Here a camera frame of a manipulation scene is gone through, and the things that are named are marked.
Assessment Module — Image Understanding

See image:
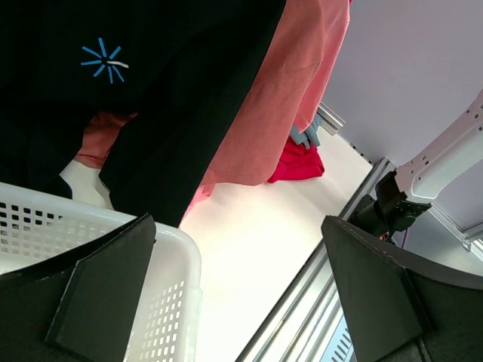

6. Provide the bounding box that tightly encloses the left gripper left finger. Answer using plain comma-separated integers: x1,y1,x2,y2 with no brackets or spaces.
1,214,155,361

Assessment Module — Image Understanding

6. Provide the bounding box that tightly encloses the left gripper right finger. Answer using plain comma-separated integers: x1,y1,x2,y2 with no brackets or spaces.
321,216,482,361

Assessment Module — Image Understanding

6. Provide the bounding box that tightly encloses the black t shirt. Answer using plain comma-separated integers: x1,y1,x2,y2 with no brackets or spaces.
1,1,285,227

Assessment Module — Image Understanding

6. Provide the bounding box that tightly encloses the dusty pink t shirt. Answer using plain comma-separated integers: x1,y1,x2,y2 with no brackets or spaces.
75,1,350,227

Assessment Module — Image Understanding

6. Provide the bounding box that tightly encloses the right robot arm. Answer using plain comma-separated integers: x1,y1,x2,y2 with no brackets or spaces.
349,93,482,237

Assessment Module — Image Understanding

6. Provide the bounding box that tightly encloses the red t shirt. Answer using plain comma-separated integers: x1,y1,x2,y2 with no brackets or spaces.
267,138,325,183

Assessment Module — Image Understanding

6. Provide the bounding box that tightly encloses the grey blue t shirt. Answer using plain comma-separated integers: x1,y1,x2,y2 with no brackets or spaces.
290,114,323,149

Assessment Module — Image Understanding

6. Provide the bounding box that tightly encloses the white laundry basket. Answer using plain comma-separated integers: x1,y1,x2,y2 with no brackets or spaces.
1,184,202,361

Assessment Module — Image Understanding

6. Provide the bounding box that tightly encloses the white slotted cable duct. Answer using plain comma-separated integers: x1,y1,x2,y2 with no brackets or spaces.
320,317,356,362

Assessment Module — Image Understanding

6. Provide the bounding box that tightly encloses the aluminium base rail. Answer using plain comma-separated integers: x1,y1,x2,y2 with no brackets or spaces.
235,158,397,362

